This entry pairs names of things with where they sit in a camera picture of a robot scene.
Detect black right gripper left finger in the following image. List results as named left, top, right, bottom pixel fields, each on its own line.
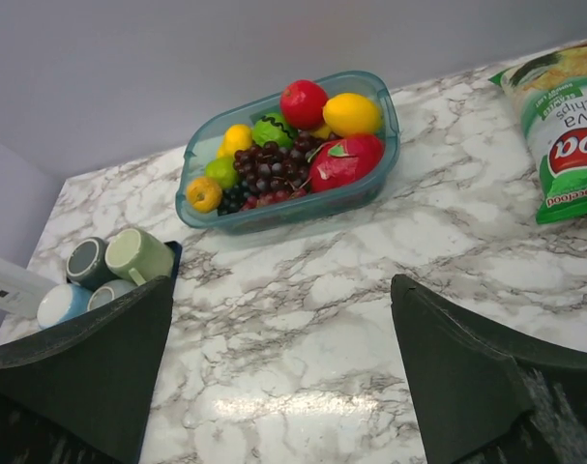
left=0, top=277, right=173, bottom=463

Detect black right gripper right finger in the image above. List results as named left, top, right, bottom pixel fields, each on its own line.
left=391, top=275, right=587, bottom=463

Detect white and blue mug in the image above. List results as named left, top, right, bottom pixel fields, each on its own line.
left=37, top=283, right=93, bottom=330

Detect dark grey mug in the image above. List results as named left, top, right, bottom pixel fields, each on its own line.
left=66, top=237, right=117, bottom=291

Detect grey blue mug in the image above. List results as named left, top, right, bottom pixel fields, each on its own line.
left=87, top=279, right=136, bottom=311

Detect light green mug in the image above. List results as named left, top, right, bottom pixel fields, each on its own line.
left=104, top=227, right=175, bottom=286

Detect white plastic bottle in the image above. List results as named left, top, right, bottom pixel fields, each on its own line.
left=0, top=258, right=56, bottom=319

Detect dark blue tray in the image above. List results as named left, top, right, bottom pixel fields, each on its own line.
left=64, top=240, right=184, bottom=286

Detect small orange fruit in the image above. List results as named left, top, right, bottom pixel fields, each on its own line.
left=186, top=177, right=222, bottom=214

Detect teal plastic fruit container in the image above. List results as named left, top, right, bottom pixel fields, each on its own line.
left=175, top=71, right=400, bottom=234

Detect green lime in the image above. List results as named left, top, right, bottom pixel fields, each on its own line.
left=205, top=157, right=239, bottom=189

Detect red dragon fruit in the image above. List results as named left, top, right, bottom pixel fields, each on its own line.
left=309, top=134, right=384, bottom=193

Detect dark grape bunch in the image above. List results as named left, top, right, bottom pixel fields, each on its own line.
left=217, top=131, right=340, bottom=216

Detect small yellow lemon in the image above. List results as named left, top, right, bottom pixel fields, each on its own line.
left=217, top=124, right=253, bottom=158

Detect green cassava chips bag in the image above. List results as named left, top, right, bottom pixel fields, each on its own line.
left=490, top=42, right=587, bottom=224

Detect large yellow lemon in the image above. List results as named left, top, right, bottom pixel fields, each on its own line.
left=323, top=93, right=382, bottom=137

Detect green toy watermelon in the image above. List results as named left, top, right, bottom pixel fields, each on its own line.
left=251, top=112, right=298, bottom=148

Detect red apple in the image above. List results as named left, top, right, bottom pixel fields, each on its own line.
left=279, top=79, right=329, bottom=131

